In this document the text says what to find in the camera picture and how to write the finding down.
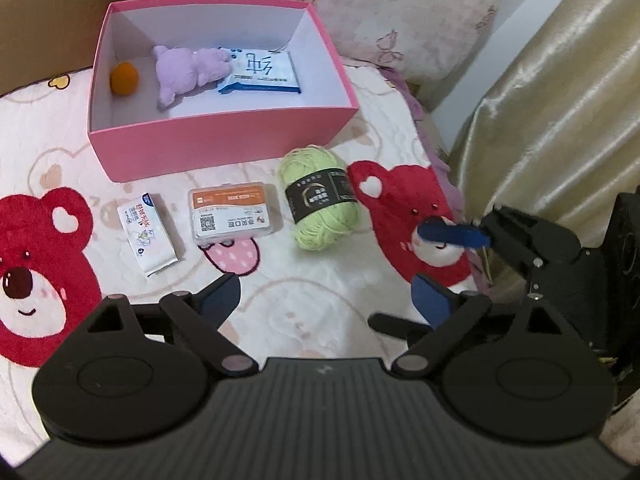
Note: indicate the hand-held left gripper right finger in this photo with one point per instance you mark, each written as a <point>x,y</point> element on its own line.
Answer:
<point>434,305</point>

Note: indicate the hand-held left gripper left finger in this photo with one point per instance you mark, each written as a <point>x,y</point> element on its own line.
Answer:
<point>220,300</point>

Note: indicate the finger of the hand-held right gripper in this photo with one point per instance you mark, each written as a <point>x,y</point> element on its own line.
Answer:
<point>395,326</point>
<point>450,234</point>

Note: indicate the clear plastic box orange label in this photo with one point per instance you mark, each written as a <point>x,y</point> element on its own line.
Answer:
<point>230,215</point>

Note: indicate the small white tissue packet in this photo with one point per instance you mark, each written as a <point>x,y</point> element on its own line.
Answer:
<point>147,232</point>

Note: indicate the green yarn ball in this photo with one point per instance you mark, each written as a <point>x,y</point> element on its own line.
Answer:
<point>320,225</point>

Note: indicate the pink cardboard box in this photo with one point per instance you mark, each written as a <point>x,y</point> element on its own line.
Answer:
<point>225,142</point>

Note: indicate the purple plush toy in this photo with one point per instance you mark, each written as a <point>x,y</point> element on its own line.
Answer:
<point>185,72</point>

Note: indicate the blue wet wipes pack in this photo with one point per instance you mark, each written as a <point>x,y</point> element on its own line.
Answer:
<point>265,72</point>

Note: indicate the orange makeup sponge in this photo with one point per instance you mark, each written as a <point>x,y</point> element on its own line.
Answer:
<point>124,78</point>

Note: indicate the gold satin curtain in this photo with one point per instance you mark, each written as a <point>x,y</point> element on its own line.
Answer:
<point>550,110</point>

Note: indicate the pink checked pillow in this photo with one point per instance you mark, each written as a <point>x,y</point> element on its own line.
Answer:
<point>375,10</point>

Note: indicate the brown embroidered pillow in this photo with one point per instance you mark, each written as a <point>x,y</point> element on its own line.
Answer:
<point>60,25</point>

